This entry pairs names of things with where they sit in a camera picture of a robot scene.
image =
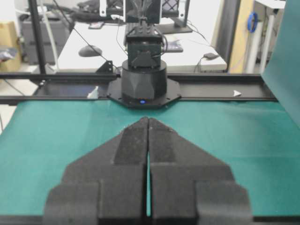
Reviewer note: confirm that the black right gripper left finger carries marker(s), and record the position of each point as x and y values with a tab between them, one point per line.
106	186

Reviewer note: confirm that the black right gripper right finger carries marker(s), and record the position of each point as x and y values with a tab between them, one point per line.
189	186

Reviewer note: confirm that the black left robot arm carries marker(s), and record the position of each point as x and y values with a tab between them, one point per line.
144	90

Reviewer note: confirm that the green table cloth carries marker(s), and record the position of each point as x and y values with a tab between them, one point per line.
259	140

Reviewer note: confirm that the black computer mouse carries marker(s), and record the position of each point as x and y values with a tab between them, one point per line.
90	51

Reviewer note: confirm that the white desk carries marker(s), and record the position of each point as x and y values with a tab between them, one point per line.
139	47

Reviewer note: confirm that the black monitor stand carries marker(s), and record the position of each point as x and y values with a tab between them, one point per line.
173	26

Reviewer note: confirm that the cardboard box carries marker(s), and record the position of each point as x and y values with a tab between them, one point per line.
9	40

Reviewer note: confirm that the blue tape roll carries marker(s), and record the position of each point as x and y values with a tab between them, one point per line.
252	22

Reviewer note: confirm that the black aluminium frame rail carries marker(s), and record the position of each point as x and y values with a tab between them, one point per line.
193	87

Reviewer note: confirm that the black vertical frame post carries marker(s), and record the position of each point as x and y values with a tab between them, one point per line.
37	35

